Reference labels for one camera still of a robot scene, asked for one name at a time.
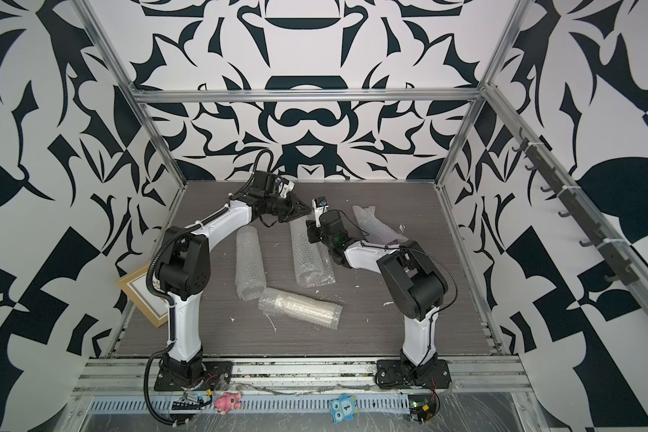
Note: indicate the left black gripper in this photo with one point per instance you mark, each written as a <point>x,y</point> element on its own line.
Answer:
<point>295,209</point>

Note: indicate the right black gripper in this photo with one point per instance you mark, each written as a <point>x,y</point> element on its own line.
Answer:
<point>311,230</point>

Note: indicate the bubble wrap around vase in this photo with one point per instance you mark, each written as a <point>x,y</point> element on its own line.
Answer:
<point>312,266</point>

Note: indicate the bubble-wrapped roll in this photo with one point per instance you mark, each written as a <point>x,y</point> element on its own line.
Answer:
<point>250,278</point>

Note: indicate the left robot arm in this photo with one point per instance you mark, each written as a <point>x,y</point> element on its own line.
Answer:
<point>181,269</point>

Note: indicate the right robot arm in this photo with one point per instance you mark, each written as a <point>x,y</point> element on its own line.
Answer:
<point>415,284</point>

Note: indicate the bubble-wrapped purple item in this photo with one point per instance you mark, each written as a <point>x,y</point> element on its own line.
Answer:
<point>376,231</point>

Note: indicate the front bubble-wrapped cylinder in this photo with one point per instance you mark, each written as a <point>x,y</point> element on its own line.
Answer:
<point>299,307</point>

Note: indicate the blue toy figure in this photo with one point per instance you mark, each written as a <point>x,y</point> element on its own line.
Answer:
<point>343,409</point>

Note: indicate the right circuit board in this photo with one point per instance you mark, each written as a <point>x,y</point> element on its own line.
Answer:
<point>424,409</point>

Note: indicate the circuit board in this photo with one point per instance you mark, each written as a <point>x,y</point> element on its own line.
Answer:
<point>424,409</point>
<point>192,402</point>

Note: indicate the pink toy figure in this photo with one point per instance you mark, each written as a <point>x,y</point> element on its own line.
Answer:
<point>227,402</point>

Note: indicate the left circuit board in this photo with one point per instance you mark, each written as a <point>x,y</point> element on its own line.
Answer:
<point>192,402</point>

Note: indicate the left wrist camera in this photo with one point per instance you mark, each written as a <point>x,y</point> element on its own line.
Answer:
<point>285,188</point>

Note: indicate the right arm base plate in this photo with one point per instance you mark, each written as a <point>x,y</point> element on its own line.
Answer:
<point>397,374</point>

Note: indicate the wooden picture frame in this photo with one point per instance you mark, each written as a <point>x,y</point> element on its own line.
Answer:
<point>134,286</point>

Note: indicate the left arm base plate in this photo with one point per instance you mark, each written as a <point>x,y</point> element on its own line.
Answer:
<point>213,375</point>

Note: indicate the black hook rail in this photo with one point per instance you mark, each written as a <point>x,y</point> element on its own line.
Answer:
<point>599,233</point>

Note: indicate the white perforated cable duct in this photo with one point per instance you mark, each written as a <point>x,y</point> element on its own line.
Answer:
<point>269,404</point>

